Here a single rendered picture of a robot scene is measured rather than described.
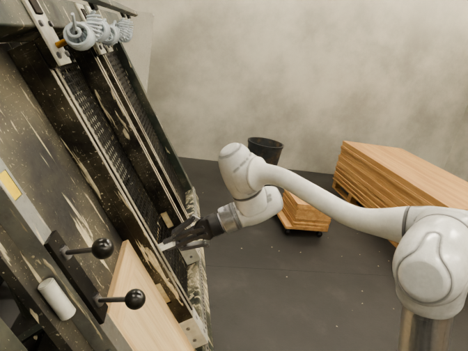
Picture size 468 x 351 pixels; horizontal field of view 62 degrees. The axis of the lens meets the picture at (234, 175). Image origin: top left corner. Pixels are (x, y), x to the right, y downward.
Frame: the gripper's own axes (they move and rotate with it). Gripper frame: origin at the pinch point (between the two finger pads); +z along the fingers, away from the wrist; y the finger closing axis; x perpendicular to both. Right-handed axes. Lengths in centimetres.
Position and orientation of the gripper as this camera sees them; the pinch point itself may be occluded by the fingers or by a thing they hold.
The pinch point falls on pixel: (164, 245)
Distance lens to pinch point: 131.5
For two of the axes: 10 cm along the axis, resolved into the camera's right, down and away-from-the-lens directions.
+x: 1.2, 3.5, -9.3
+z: -9.2, 3.9, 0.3
